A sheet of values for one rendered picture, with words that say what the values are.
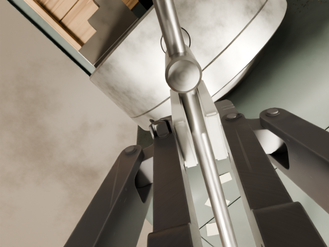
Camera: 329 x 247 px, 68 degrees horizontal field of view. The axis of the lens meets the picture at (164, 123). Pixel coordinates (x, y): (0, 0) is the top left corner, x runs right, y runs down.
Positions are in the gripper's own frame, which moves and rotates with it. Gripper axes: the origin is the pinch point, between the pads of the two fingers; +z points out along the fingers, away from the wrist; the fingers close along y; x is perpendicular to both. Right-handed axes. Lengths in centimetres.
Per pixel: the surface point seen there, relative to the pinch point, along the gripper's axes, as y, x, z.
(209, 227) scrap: -2.1, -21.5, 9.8
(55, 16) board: -25, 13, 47
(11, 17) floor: -84, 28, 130
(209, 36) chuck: 3.9, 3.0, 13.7
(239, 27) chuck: 7.5, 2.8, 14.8
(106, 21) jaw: -9.3, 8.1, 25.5
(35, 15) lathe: -45, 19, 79
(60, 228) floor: -120, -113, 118
